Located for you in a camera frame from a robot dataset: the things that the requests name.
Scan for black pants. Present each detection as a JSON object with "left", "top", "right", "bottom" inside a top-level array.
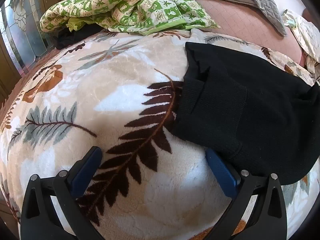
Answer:
[{"left": 172, "top": 42, "right": 320, "bottom": 186}]

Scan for green checked quilt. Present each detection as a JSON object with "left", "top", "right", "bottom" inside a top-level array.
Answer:
[{"left": 40, "top": 0, "right": 221, "bottom": 36}]

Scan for patterned glass door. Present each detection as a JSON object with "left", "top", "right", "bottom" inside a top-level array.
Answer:
[{"left": 0, "top": 0, "right": 65, "bottom": 68}]

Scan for cream printed quilt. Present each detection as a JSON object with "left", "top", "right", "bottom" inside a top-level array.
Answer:
[{"left": 281, "top": 9, "right": 320, "bottom": 74}]

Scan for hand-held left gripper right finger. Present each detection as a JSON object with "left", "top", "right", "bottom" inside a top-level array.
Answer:
[{"left": 205, "top": 149, "right": 288, "bottom": 240}]

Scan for pink bed sheet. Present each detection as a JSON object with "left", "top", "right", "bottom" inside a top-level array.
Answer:
[{"left": 195, "top": 0, "right": 307, "bottom": 68}]

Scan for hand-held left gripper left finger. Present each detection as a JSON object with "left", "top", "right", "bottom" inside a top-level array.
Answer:
[{"left": 20, "top": 146, "right": 105, "bottom": 240}]

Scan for wooden door frame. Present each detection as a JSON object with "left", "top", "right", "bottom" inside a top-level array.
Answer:
[{"left": 0, "top": 37, "right": 25, "bottom": 105}]

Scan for leaf print fleece blanket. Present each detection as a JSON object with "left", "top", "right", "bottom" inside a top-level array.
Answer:
[{"left": 0, "top": 29, "right": 320, "bottom": 240}]

